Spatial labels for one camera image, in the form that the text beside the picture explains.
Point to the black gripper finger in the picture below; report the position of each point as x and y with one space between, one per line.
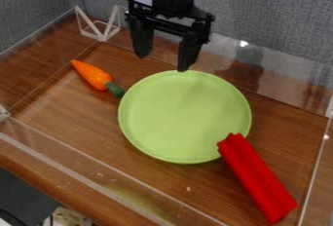
141 37
188 50

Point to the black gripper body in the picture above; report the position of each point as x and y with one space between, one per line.
171 16

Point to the orange toy carrot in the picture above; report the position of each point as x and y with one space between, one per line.
97 78

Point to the green plate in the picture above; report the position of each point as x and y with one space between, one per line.
176 114

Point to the red folded cloth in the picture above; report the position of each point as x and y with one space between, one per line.
259 181

